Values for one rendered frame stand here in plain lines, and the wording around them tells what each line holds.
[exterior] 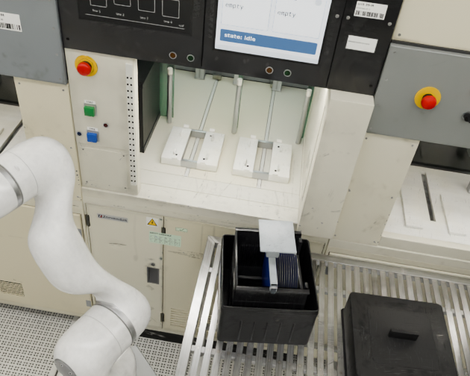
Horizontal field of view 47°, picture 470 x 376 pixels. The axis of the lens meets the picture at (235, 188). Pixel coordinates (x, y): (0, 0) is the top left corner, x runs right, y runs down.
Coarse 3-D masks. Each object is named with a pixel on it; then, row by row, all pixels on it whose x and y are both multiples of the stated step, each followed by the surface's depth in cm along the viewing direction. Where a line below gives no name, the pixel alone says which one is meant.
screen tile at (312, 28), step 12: (288, 0) 134; (300, 0) 133; (312, 0) 133; (324, 0) 132; (276, 12) 136; (312, 12) 135; (324, 12) 134; (276, 24) 138; (288, 24) 138; (300, 24) 137; (312, 24) 137; (312, 36) 139
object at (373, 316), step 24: (360, 312) 159; (384, 312) 160; (408, 312) 161; (432, 312) 162; (360, 336) 153; (384, 336) 153; (408, 336) 152; (432, 336) 155; (360, 360) 147; (384, 360) 148; (408, 360) 148; (432, 360) 149
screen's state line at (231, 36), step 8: (224, 32) 141; (232, 32) 141; (240, 32) 141; (224, 40) 143; (232, 40) 143; (240, 40) 142; (248, 40) 142; (256, 40) 142; (264, 40) 141; (272, 40) 141; (280, 40) 141; (288, 40) 140; (296, 40) 140; (280, 48) 142; (288, 48) 142; (296, 48) 142; (304, 48) 141; (312, 48) 141
